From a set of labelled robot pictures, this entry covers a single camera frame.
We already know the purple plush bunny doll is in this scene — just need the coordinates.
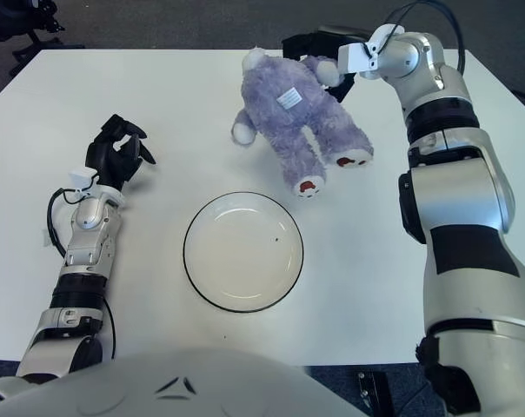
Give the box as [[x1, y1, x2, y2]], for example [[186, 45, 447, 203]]
[[230, 46, 375, 201]]

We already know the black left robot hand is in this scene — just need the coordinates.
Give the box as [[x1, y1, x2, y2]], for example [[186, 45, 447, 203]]
[[84, 114, 158, 192]]

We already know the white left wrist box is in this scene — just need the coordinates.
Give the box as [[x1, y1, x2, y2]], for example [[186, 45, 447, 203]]
[[70, 168, 97, 192]]

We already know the white plate with black rim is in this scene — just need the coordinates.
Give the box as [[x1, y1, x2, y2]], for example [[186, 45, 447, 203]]
[[183, 191, 305, 313]]

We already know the grey robot torso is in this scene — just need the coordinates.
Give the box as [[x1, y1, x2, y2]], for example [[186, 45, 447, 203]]
[[0, 345, 368, 417]]

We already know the thin black elbow cable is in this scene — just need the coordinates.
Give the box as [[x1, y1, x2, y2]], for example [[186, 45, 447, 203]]
[[102, 299, 117, 361]]

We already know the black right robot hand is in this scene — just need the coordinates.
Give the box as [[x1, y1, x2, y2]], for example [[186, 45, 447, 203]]
[[282, 26, 372, 104]]

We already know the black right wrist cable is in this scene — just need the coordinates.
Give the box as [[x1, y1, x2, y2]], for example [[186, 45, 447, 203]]
[[383, 0, 466, 75]]

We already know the black bracket under table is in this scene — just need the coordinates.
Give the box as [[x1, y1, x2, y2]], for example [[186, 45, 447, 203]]
[[356, 369, 396, 417]]

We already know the black office chair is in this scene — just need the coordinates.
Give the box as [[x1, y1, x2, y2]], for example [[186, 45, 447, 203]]
[[0, 0, 85, 66]]

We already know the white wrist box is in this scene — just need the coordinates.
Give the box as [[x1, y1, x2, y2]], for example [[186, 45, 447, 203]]
[[70, 168, 97, 192], [336, 41, 380, 79]]

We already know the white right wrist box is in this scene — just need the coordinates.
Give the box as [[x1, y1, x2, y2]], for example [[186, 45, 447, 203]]
[[336, 41, 380, 79]]

